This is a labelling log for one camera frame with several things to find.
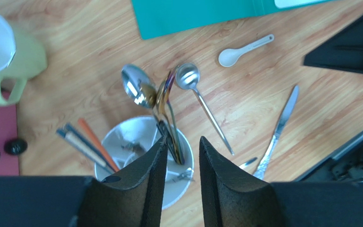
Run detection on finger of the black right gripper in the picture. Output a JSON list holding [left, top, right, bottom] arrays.
[[303, 15, 363, 74]]

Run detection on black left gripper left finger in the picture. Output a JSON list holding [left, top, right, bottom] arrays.
[[0, 138, 168, 227]]

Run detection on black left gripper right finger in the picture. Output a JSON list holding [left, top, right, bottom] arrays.
[[199, 137, 363, 227]]

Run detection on silver table knife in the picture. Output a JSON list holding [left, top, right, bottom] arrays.
[[253, 85, 300, 180]]

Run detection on white divided utensil holder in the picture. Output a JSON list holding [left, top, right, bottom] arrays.
[[102, 116, 194, 209]]

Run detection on orange chopstick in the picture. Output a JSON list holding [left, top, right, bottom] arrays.
[[78, 118, 120, 172]]

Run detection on gold spoon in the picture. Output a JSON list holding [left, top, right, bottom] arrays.
[[156, 79, 185, 165]]

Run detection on silver spoon dark handle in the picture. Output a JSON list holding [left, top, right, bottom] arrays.
[[121, 64, 182, 164]]

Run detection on white plastic spoon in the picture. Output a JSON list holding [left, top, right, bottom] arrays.
[[218, 34, 275, 68]]

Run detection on iridescent blue purple spoon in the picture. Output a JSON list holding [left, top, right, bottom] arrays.
[[164, 66, 185, 165]]

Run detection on small silver fork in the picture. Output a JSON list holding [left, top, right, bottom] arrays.
[[239, 157, 258, 169]]

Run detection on iridescent ornate handle utensil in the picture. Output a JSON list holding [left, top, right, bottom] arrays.
[[121, 142, 146, 156]]

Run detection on silver utensils in holder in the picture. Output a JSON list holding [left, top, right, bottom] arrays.
[[169, 167, 195, 183]]

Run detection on green clipboard folder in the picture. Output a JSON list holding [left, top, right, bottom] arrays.
[[131, 0, 322, 40]]

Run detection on pale yellow mug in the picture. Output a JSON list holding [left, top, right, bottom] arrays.
[[0, 15, 48, 106]]

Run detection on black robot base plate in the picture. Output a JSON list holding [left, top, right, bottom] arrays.
[[296, 131, 363, 182]]

